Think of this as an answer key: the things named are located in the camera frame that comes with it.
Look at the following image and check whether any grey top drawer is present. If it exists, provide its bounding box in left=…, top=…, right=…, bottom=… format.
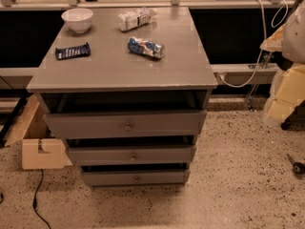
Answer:
left=44, top=111, right=207, bottom=139

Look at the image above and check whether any grey drawer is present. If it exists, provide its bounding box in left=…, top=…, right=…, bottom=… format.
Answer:
left=44, top=111, right=207, bottom=139
left=81, top=170, right=190, bottom=187
left=68, top=145, right=196, bottom=166

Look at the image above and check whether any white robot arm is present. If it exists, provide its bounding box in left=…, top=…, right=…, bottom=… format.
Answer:
left=260, top=1, right=305, bottom=126

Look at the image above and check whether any grey drawer cabinet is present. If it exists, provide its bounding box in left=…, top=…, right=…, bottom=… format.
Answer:
left=28, top=7, right=216, bottom=175

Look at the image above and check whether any grey middle drawer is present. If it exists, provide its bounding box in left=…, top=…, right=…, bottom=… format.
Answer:
left=68, top=145, right=196, bottom=166

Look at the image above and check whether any grey bottom drawer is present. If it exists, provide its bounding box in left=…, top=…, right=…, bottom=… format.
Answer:
left=81, top=170, right=190, bottom=187

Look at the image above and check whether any crushed blue silver can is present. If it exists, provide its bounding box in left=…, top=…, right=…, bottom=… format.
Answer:
left=128, top=36, right=165, bottom=59

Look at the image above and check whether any dark blue snack bar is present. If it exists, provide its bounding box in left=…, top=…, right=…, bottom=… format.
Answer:
left=55, top=43, right=91, bottom=60

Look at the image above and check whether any white plastic bottle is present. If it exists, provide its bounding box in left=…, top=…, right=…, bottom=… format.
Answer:
left=117, top=8, right=157, bottom=31

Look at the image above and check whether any white ceramic bowl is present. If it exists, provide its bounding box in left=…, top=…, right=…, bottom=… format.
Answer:
left=61, top=8, right=93, bottom=33

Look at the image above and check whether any wooden box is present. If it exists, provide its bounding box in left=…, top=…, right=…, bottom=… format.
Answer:
left=5, top=94, right=72, bottom=170

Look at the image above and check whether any thin metal pole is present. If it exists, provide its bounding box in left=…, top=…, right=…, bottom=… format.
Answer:
left=245, top=52, right=273, bottom=112

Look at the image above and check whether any black wheel caster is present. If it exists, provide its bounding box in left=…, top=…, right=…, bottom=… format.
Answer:
left=287, top=155, right=305, bottom=175

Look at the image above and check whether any black floor cable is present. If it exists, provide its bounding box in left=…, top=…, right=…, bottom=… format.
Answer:
left=32, top=169, right=52, bottom=229

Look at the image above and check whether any white hanging cable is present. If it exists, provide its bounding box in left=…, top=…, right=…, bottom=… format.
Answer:
left=218, top=0, right=290, bottom=89

